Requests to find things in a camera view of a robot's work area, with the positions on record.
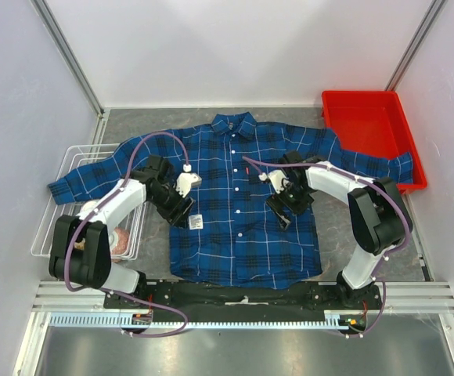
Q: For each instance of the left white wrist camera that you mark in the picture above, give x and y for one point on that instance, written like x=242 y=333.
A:
x=187 y=180

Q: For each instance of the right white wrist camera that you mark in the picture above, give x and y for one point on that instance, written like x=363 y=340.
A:
x=277 y=178

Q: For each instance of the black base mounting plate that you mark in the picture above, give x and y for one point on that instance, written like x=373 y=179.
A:
x=303 y=300

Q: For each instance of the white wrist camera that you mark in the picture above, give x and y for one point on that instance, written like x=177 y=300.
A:
x=277 y=178
x=187 y=180

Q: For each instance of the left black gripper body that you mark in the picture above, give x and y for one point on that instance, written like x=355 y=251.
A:
x=167 y=202

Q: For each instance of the pink patterned ceramic bowl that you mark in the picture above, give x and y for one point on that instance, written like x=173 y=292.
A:
x=119 y=243

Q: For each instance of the aluminium slotted rail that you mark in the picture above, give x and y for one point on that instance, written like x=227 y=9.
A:
x=329 y=321

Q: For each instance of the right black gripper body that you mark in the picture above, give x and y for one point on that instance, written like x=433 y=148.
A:
x=296 y=200

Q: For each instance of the blue plaid shirt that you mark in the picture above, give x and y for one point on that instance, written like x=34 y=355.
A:
x=236 y=239

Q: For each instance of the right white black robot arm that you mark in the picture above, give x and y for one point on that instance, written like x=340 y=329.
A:
x=380 y=222

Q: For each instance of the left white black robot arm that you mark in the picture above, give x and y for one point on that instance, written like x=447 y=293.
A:
x=81 y=243

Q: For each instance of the white ceramic bowl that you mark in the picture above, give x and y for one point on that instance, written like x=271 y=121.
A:
x=88 y=206

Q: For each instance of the red plastic bin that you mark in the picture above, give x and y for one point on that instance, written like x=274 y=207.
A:
x=373 y=123

